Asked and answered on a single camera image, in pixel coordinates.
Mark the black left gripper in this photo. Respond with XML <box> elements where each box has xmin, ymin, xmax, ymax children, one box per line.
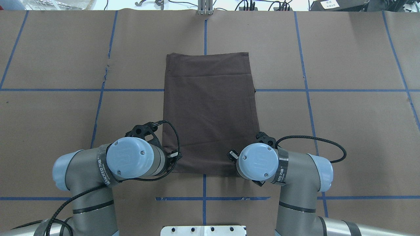
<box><xmin>163</xmin><ymin>149</ymin><xmax>181</xmax><ymax>176</ymax></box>

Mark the dark brown t-shirt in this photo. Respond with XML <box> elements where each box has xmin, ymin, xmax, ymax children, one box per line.
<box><xmin>163</xmin><ymin>52</ymin><xmax>260</xmax><ymax>177</ymax></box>

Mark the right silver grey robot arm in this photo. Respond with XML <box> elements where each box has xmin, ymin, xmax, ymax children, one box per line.
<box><xmin>227</xmin><ymin>142</ymin><xmax>407</xmax><ymax>236</ymax></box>

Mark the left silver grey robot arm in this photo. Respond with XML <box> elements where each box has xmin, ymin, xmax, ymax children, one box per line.
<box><xmin>1</xmin><ymin>137</ymin><xmax>182</xmax><ymax>236</ymax></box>

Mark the brown paper table cover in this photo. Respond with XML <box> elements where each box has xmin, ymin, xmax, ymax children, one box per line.
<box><xmin>1</xmin><ymin>9</ymin><xmax>419</xmax><ymax>234</ymax></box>

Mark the black labelled box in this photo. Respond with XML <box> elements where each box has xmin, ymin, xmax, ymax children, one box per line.
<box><xmin>309</xmin><ymin>0</ymin><xmax>369</xmax><ymax>12</ymax></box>

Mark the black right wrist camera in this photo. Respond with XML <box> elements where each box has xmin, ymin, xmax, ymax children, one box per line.
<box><xmin>255</xmin><ymin>131</ymin><xmax>277</xmax><ymax>148</ymax></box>

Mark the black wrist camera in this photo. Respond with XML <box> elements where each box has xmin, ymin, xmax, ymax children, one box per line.
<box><xmin>124</xmin><ymin>122</ymin><xmax>162</xmax><ymax>148</ymax></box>
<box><xmin>255</xmin><ymin>131</ymin><xmax>277</xmax><ymax>148</ymax></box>

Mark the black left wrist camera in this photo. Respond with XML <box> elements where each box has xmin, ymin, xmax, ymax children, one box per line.
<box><xmin>124</xmin><ymin>122</ymin><xmax>162</xmax><ymax>148</ymax></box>

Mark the black right braided cable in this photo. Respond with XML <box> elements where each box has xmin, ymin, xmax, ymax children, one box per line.
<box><xmin>275</xmin><ymin>135</ymin><xmax>347</xmax><ymax>164</ymax></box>

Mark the black braided cable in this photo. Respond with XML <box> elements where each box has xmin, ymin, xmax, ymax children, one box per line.
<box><xmin>275</xmin><ymin>135</ymin><xmax>347</xmax><ymax>164</ymax></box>
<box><xmin>13</xmin><ymin>120</ymin><xmax>182</xmax><ymax>236</ymax></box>

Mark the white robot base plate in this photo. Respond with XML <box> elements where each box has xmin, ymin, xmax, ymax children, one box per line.
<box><xmin>160</xmin><ymin>225</ymin><xmax>247</xmax><ymax>236</ymax></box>

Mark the black left braided cable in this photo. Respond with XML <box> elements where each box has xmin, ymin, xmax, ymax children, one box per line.
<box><xmin>13</xmin><ymin>120</ymin><xmax>182</xmax><ymax>236</ymax></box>

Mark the grey metal clamp bracket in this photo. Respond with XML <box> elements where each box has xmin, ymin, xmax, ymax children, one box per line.
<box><xmin>197</xmin><ymin>0</ymin><xmax>214</xmax><ymax>15</ymax></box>

